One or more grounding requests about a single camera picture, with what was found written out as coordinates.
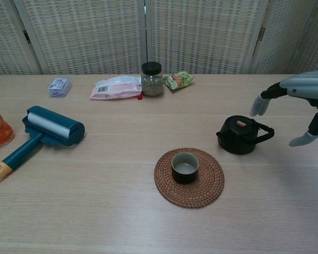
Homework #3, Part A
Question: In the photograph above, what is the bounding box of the teal lint roller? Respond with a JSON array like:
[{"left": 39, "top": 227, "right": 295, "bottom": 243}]
[{"left": 0, "top": 105, "right": 86, "bottom": 185}]

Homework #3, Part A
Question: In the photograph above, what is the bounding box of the orange drink bottle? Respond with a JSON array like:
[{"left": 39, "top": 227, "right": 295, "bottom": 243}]
[{"left": 0, "top": 95, "right": 16, "bottom": 147}]

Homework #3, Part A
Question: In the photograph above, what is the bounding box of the glass jar black lid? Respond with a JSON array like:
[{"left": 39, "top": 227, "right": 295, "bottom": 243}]
[{"left": 140, "top": 61, "right": 165, "bottom": 97}]

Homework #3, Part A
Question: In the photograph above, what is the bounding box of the black teapot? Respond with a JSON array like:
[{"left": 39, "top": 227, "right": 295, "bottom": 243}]
[{"left": 216, "top": 115, "right": 276, "bottom": 156}]

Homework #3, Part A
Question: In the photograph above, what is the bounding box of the pink snack bag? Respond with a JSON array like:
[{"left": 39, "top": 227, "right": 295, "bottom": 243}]
[{"left": 90, "top": 75, "right": 143, "bottom": 101}]

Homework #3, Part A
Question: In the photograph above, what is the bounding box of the green snack packet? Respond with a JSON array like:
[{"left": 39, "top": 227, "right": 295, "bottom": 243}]
[{"left": 163, "top": 71, "right": 196, "bottom": 91}]

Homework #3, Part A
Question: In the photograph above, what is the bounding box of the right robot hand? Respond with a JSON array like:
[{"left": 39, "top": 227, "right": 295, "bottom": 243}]
[{"left": 250, "top": 70, "right": 318, "bottom": 147}]

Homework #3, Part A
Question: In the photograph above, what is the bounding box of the purple tissue pack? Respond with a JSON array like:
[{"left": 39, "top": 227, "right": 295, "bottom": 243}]
[{"left": 48, "top": 77, "right": 73, "bottom": 98}]

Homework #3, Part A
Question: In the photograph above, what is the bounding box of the woven folding screen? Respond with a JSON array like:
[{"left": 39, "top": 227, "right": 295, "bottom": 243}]
[{"left": 0, "top": 0, "right": 318, "bottom": 77}]

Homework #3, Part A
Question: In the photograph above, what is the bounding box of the round woven rattan coaster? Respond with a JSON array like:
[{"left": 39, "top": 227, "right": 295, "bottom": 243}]
[{"left": 153, "top": 147, "right": 225, "bottom": 209}]

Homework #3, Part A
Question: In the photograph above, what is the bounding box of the dark ceramic cup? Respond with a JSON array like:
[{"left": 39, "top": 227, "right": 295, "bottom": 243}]
[{"left": 171, "top": 153, "right": 200, "bottom": 185}]

